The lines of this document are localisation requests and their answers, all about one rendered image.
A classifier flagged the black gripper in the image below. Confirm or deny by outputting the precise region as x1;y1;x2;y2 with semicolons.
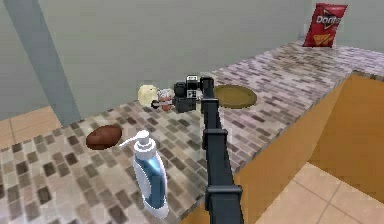
150;81;198;114

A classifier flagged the glass of juice with ice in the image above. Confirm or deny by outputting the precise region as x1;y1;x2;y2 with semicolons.
157;88;175;112

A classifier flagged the pale yellow lettuce head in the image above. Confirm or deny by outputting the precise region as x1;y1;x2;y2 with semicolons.
137;84;161;108

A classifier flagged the brown potato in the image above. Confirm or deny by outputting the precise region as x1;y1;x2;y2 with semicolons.
85;124;124;151

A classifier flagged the blue white soap dispenser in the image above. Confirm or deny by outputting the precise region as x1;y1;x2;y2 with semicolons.
118;129;170;220

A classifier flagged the olive green plate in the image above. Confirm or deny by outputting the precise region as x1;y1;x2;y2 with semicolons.
213;84;259;110

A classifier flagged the orange counter with tiled worktop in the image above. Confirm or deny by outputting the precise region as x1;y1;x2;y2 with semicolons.
0;39;384;224

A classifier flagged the red chip bag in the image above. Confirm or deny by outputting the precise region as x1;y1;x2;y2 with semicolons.
302;2;349;49

